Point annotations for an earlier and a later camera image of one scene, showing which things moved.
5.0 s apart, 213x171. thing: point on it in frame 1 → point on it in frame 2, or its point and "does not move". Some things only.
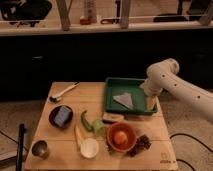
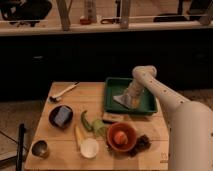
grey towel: [124, 99] does not move
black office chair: [25, 11] does not move
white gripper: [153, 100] → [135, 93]
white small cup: [89, 147] does not move
